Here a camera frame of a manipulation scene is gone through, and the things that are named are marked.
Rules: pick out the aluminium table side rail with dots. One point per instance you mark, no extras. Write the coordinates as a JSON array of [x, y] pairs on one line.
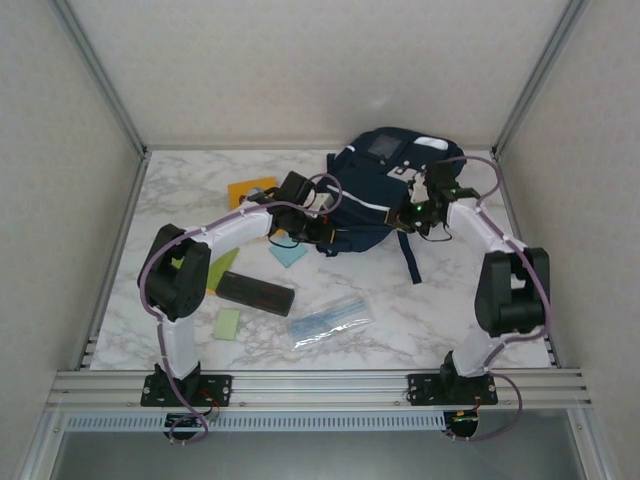
[[527, 260], [112, 260]]

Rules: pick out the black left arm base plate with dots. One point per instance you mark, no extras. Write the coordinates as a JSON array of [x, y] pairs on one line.
[[220, 390]]

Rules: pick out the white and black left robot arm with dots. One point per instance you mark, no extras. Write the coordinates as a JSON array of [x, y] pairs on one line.
[[235, 235]]

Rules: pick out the aluminium mounting rail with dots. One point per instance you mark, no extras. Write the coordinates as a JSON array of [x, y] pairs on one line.
[[320, 390]]

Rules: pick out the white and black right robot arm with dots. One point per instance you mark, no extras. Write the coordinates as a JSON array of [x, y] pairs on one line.
[[505, 300]]

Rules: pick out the clear bag of pens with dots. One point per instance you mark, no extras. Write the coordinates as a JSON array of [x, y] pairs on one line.
[[325, 320]]

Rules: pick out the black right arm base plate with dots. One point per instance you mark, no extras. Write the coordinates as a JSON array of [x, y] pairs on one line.
[[425, 390]]

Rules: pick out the navy blue backpack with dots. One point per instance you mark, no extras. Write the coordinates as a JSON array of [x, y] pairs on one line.
[[365, 220]]

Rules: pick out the orange notebook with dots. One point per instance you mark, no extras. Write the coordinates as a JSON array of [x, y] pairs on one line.
[[237, 194]]

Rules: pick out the blue sticky note pad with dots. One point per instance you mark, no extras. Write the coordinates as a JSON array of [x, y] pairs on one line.
[[290, 255]]

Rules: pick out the light green sticky note pad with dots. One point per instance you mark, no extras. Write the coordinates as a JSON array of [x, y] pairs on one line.
[[227, 325]]

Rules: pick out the aluminium frame post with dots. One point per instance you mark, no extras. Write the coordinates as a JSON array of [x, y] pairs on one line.
[[542, 80], [100, 80]]

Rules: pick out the translucent green folder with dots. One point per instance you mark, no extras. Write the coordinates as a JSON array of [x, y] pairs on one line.
[[222, 272]]

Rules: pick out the black controller board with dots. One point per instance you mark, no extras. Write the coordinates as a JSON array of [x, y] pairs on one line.
[[186, 421], [465, 422]]

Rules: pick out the black pencil case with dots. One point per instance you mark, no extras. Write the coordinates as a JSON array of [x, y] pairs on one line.
[[255, 292]]

